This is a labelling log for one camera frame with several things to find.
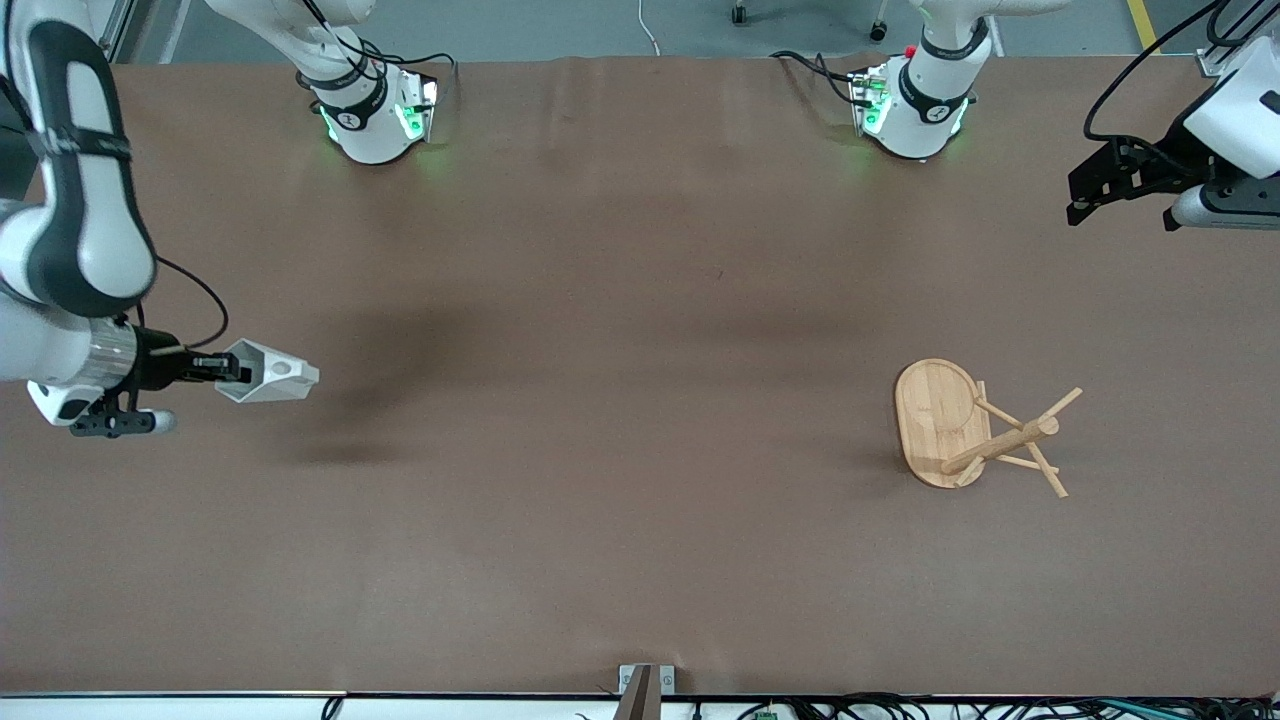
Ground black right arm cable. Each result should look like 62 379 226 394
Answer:
135 257 230 353

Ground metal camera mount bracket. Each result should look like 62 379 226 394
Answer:
618 664 676 720

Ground black base cable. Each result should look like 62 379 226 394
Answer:
770 50 863 107
345 35 457 101

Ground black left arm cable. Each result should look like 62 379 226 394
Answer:
1084 0 1241 143

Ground white faceted cup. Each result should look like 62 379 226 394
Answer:
215 340 321 404

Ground wooden cup rack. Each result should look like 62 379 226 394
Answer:
893 358 1084 499

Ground brown table cover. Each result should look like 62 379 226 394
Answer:
0 55 1280 698

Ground aluminium frame post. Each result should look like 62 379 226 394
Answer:
1195 0 1280 79
95 0 138 63

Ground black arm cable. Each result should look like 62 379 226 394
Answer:
135 257 230 353
1084 0 1241 143

